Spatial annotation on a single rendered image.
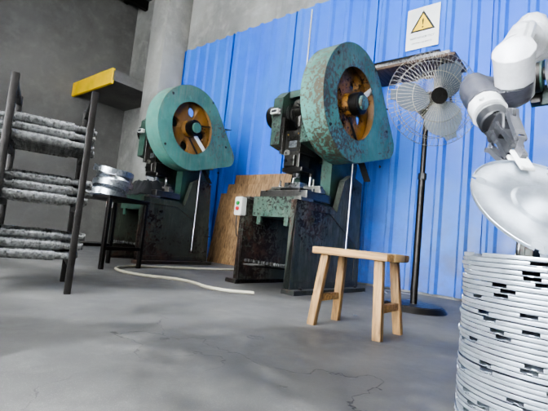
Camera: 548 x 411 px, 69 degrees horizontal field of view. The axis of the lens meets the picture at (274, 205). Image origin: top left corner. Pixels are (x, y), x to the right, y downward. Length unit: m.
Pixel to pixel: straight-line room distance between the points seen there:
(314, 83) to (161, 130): 1.64
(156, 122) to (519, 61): 3.04
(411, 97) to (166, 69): 4.36
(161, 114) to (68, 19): 4.18
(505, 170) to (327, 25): 4.02
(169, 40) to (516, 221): 5.99
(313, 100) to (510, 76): 1.55
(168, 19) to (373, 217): 4.31
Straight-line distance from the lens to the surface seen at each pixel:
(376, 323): 1.61
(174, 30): 6.62
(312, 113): 2.59
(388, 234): 3.76
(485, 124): 1.16
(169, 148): 3.77
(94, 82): 6.74
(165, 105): 3.80
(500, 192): 0.92
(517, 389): 0.81
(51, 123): 2.15
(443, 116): 2.71
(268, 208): 2.83
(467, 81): 1.28
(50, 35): 7.49
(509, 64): 1.21
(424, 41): 4.15
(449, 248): 3.60
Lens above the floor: 0.34
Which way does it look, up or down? 5 degrees up
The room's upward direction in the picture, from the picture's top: 6 degrees clockwise
